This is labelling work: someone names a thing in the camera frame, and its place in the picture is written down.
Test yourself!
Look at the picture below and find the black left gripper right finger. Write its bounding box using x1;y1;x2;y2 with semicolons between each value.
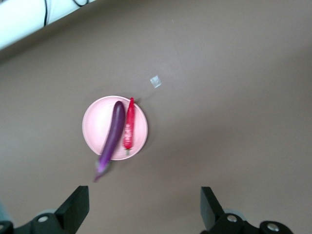
199;187;261;234

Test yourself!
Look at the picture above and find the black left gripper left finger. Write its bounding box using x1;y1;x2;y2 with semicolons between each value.
13;186;90;234

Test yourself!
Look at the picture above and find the clear tape patch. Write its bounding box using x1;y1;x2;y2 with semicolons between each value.
150;75;162;89

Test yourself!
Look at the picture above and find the pink round plate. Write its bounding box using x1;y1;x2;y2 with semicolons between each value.
82;96;149;161

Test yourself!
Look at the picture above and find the long purple eggplant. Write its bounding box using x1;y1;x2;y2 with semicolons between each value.
92;100;126;183

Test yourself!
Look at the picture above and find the red chili pepper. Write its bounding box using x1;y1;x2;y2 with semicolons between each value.
122;97;136;156

